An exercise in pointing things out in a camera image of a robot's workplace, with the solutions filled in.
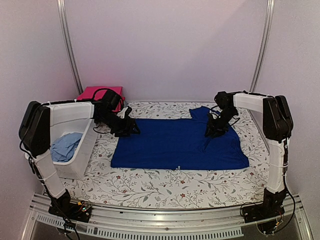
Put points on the floral table cloth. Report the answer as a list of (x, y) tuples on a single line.
[(174, 189)]

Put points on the left aluminium frame post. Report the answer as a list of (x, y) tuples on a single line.
[(61, 7)]

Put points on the folded pink garment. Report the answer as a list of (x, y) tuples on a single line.
[(97, 92)]

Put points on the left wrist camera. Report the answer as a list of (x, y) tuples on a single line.
[(124, 113)]

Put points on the right aluminium frame post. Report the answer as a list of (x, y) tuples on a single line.
[(268, 20)]

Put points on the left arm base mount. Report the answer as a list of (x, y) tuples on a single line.
[(80, 211)]

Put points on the aluminium front rail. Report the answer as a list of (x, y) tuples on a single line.
[(124, 223)]

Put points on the light blue garment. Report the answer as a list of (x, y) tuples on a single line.
[(63, 148)]

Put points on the blue t-shirt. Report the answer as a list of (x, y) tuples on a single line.
[(169, 144)]

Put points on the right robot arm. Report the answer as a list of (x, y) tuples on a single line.
[(277, 126)]

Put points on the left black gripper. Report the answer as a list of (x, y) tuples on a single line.
[(127, 128)]

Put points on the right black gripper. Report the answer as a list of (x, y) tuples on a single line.
[(214, 128)]

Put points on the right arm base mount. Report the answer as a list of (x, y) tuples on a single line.
[(253, 212)]

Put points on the white plastic laundry bin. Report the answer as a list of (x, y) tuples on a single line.
[(43, 123)]

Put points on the aluminium frame post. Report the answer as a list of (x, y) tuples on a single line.
[(268, 20), (61, 7)]

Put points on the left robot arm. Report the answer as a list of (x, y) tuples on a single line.
[(46, 172)]

